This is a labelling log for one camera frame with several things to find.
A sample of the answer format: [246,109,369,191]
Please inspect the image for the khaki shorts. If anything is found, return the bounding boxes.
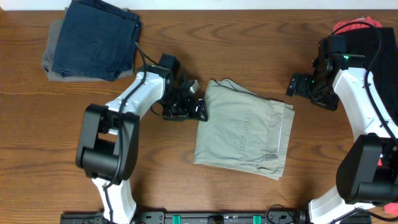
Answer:
[193,79,295,180]

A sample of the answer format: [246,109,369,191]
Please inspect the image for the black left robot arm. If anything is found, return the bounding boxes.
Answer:
[75,54,208,223]

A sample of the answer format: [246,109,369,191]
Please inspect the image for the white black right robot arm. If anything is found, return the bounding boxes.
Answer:
[286,35,397,223]

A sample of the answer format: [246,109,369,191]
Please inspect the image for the black garment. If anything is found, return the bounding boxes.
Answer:
[341,27,398,125]

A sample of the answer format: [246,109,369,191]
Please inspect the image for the folded navy blue shorts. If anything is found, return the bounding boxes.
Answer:
[51,0,142,83]

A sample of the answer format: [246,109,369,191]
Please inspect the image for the folded grey shorts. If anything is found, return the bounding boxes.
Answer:
[42,7,137,83]

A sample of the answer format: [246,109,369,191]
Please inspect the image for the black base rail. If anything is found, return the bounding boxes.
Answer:
[60,210,372,224]

